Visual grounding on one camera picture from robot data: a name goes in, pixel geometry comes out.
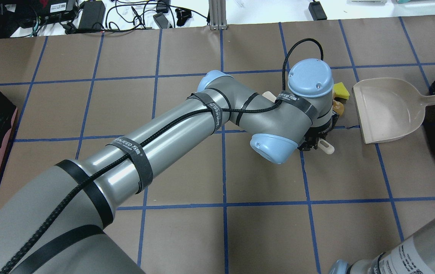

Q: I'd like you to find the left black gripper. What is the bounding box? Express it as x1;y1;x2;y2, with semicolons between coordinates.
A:
298;114;340;151

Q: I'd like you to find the yellow sponge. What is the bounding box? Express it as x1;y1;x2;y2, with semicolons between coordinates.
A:
333;82;350;100

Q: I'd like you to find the white plastic dustpan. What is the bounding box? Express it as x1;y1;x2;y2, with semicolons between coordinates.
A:
352;78;435;144

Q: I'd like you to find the white hand brush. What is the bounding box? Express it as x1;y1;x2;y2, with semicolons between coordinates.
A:
261;91;335;155

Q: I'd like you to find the orange bread bun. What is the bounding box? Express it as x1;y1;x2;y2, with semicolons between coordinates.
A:
332;100;345;116

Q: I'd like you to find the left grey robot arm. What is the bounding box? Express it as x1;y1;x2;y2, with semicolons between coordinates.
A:
0;59;334;274

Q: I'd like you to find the black power adapter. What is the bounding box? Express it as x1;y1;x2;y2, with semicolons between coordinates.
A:
78;0;105;31

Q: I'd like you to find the aluminium frame post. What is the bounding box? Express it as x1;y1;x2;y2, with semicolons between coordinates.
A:
209;0;228;30

